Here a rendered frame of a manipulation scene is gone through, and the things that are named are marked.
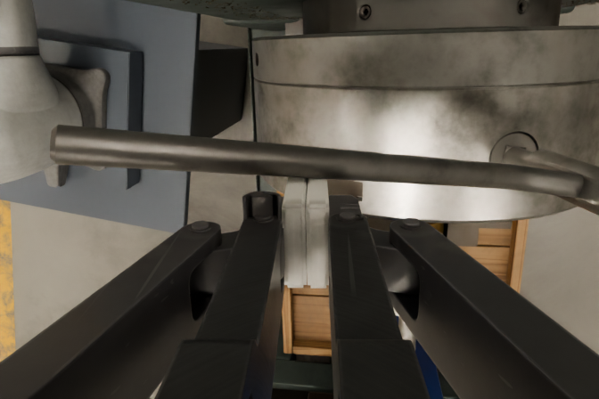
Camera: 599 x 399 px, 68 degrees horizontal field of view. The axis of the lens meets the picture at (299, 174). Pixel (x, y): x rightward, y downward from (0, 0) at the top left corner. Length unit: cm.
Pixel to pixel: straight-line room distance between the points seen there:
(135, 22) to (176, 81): 12
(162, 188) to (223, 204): 82
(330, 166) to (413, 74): 14
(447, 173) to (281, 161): 8
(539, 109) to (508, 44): 5
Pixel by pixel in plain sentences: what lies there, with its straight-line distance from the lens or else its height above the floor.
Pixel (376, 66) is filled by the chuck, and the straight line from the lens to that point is 29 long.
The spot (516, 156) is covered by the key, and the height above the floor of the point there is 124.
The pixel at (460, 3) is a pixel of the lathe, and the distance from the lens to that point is 34.
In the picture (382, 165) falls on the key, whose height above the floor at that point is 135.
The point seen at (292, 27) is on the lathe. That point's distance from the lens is 67.
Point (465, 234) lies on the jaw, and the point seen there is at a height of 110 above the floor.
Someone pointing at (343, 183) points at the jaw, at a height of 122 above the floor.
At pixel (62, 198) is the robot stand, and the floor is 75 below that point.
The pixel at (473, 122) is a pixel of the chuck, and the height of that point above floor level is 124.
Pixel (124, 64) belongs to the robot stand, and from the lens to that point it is 83.
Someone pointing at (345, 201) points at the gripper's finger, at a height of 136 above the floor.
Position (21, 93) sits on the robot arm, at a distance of 71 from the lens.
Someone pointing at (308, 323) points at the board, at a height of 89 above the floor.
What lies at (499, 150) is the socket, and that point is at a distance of 31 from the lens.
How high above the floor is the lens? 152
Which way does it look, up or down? 72 degrees down
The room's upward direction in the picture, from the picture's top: 153 degrees counter-clockwise
